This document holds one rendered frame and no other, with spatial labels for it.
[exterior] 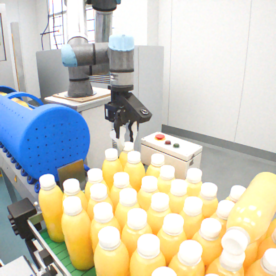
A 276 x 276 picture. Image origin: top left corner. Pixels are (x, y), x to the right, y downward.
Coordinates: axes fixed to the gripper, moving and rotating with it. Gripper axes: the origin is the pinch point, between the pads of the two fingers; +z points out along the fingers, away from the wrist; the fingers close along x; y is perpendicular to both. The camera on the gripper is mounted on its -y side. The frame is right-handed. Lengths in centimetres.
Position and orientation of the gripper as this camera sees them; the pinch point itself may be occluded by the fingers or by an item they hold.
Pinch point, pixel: (127, 145)
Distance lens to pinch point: 73.4
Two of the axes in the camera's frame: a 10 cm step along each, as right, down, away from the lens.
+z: 0.0, 9.2, 4.0
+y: -7.2, -2.8, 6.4
